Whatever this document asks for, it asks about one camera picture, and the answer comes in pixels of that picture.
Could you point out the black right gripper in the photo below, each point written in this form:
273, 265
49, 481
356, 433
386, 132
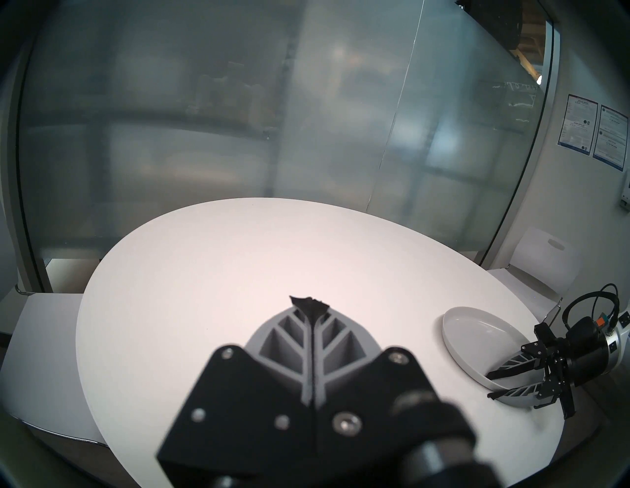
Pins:
585, 361

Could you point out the black hard equipment case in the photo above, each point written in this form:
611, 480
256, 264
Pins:
492, 19

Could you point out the blue bordered wall poster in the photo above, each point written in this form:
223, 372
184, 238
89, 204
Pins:
578, 125
611, 137

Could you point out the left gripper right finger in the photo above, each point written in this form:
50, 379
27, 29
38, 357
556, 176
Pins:
374, 388

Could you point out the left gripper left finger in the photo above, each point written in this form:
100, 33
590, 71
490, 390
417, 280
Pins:
246, 418

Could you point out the grey round plate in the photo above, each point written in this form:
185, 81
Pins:
472, 334

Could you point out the white wall device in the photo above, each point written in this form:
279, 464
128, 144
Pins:
626, 192

